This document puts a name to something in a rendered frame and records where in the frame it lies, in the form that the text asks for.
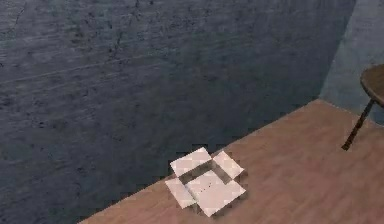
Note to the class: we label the open white cardboard box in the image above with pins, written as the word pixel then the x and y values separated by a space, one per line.
pixel 213 191

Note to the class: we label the round brown wooden table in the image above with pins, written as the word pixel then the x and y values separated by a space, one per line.
pixel 375 83

